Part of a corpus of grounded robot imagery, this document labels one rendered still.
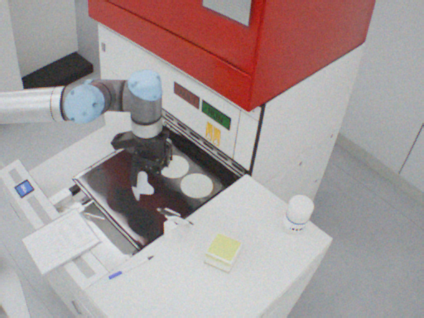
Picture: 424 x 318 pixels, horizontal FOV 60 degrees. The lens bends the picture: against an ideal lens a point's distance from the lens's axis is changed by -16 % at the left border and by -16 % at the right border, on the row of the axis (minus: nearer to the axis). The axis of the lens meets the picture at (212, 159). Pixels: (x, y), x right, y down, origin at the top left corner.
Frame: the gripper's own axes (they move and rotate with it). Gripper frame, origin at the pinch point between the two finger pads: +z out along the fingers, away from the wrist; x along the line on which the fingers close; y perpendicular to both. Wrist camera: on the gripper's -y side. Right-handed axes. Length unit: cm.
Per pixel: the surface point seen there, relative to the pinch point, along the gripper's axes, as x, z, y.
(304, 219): 5.9, 1.3, 44.0
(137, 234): -7.9, 13.7, 0.6
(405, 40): 159, 4, 82
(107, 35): 52, -13, -44
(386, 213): 118, 105, 103
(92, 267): -26.8, 7.8, -3.6
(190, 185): 16.3, 13.6, 7.4
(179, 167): 21.6, 13.3, 1.2
